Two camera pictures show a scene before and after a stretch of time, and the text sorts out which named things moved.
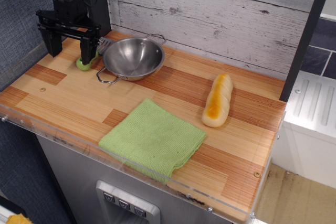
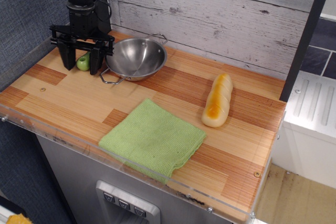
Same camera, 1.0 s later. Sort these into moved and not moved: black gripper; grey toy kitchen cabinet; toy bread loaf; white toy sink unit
Moved: black gripper
Not moved: white toy sink unit; grey toy kitchen cabinet; toy bread loaf
